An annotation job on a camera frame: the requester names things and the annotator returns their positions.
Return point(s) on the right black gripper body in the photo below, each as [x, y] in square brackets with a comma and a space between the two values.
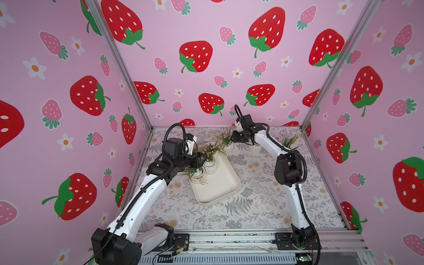
[236, 136]

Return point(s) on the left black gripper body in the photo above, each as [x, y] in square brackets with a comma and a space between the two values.
[185, 162]

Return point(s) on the orange pink flower potted plant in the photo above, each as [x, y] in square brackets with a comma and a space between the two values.
[210, 151]

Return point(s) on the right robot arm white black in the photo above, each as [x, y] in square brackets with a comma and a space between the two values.
[291, 172]

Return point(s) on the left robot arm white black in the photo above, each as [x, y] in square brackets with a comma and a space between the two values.
[117, 245]

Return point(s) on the back left pink potted plant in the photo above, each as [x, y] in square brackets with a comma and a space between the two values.
[225, 137]

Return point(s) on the back right grass potted plant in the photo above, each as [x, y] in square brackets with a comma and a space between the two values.
[289, 141]

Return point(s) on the white rectangular storage tray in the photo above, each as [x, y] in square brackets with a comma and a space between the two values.
[209, 189]

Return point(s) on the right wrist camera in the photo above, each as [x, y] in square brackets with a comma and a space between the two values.
[244, 123]

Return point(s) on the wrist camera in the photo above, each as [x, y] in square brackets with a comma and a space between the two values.
[244, 123]
[175, 147]

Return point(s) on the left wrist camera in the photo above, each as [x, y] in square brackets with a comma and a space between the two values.
[175, 147]

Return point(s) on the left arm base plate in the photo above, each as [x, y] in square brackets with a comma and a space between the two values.
[178, 242]

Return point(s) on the aluminium front rail frame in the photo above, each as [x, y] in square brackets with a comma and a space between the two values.
[254, 247]

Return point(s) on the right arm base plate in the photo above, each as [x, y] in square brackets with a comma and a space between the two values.
[292, 241]

